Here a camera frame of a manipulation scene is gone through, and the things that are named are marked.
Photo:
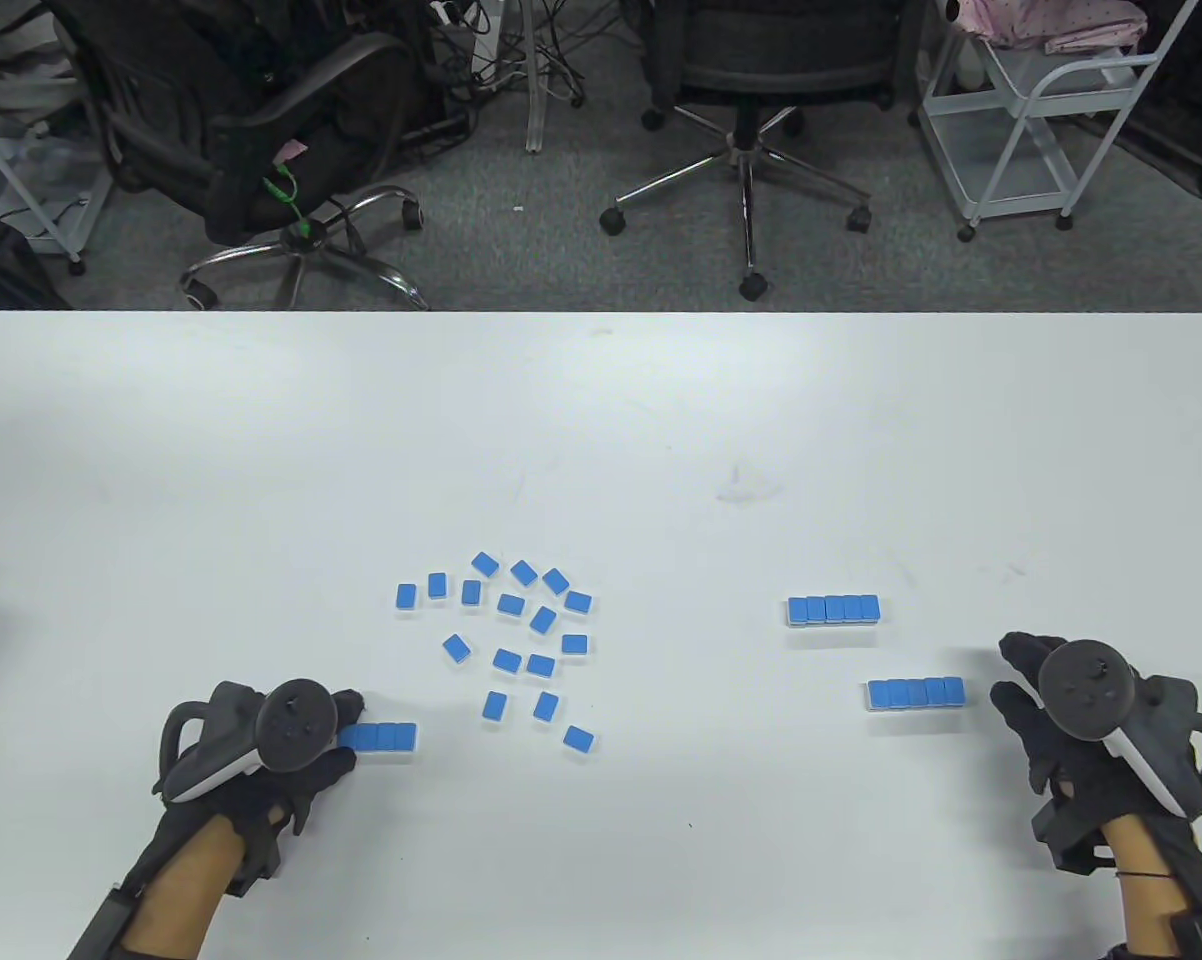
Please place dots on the person's left hand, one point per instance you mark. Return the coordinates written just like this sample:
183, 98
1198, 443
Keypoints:
261, 795

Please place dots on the person's right hand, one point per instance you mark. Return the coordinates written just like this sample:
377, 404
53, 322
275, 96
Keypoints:
1051, 760

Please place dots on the blue mahjong tile wall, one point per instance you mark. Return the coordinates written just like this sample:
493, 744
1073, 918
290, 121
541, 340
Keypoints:
381, 737
831, 610
916, 692

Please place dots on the blue mahjong tiles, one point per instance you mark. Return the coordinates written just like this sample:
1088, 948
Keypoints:
506, 659

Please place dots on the dark left forearm box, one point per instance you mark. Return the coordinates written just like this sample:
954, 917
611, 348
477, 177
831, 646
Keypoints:
101, 925

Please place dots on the person's left forearm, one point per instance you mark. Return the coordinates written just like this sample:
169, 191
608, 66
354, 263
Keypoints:
176, 900

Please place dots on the black left wrist module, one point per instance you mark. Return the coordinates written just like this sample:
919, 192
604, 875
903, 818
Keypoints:
256, 860

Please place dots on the black wrist module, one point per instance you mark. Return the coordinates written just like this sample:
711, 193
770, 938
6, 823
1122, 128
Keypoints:
256, 860
1061, 840

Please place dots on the grey right hand controller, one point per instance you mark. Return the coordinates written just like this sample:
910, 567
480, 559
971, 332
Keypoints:
1086, 690

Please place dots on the grey hand controller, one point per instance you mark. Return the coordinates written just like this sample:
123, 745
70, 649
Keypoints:
1086, 690
301, 725

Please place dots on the grey left hand controller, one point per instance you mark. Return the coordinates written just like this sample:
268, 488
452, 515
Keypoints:
301, 725

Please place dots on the black right wrist module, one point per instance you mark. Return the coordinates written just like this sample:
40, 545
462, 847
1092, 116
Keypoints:
1061, 840

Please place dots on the black backpack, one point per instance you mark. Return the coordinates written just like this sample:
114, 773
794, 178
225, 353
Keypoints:
1, 270

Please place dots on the white metal cart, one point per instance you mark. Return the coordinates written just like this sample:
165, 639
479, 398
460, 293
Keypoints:
1006, 160

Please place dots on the black office chair with armrests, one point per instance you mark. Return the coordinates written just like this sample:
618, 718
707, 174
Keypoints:
251, 170

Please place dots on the pink tag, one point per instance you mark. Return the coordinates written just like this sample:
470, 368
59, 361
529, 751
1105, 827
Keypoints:
291, 152

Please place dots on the white metal rack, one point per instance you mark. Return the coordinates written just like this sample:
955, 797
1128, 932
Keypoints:
21, 188

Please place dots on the black office chair chrome base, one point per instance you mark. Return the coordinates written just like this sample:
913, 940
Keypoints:
781, 75

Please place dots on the pink cloth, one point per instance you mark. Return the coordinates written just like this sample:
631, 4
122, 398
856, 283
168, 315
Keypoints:
1061, 20

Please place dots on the pile of white cloth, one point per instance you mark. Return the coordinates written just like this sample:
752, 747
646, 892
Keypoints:
11, 85

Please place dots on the white power strip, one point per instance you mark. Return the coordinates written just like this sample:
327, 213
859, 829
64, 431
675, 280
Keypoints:
481, 40

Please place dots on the clear white post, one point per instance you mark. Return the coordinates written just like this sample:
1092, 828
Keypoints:
534, 100

